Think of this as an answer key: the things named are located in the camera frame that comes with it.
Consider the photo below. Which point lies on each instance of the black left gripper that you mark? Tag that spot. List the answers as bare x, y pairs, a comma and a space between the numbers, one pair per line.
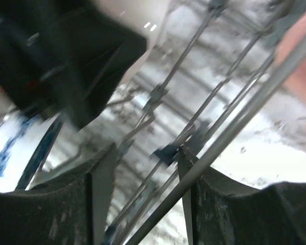
63, 56

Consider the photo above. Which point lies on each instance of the grey wire dish rack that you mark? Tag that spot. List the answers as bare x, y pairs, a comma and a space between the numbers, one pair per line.
230, 61

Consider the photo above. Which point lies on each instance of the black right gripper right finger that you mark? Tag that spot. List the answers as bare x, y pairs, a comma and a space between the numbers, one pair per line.
220, 210

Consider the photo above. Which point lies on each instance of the beige patterned bowl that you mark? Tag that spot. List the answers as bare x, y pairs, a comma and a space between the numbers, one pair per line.
145, 17

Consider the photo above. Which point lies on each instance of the blue floral bowl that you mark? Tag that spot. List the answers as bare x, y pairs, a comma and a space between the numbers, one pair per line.
24, 147

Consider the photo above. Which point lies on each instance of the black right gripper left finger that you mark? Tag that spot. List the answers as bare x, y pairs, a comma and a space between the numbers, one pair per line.
71, 208

